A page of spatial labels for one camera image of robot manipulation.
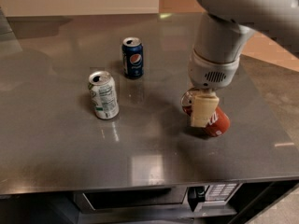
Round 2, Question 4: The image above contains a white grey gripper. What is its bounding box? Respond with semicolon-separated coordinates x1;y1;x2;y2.
188;50;239;128

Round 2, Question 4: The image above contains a red coke can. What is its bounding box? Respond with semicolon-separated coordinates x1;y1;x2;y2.
180;88;230;137

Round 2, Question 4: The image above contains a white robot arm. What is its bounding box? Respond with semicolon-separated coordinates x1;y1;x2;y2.
188;0;299;128

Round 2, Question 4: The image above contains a blue pepsi can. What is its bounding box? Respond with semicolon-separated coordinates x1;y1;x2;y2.
121;37;144;79

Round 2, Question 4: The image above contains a white green soda can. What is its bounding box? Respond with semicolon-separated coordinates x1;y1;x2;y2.
88;71;119;119

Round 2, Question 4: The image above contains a silver microwave under counter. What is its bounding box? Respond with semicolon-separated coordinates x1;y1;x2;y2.
73;183;241;212

